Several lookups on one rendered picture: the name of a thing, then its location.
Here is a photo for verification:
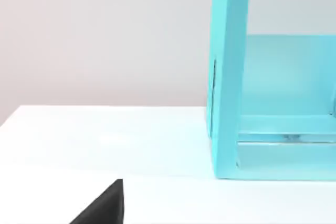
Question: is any light blue rack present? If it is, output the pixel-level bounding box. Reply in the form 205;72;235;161
205;0;336;182

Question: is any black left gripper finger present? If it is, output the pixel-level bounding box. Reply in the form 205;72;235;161
68;178;124;224

